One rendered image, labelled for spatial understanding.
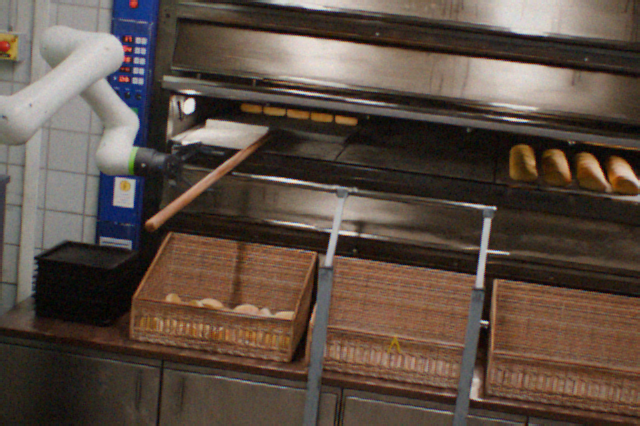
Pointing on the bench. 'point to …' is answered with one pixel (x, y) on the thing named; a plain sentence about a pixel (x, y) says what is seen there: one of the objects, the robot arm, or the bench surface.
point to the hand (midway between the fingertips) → (216, 172)
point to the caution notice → (124, 192)
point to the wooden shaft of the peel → (205, 183)
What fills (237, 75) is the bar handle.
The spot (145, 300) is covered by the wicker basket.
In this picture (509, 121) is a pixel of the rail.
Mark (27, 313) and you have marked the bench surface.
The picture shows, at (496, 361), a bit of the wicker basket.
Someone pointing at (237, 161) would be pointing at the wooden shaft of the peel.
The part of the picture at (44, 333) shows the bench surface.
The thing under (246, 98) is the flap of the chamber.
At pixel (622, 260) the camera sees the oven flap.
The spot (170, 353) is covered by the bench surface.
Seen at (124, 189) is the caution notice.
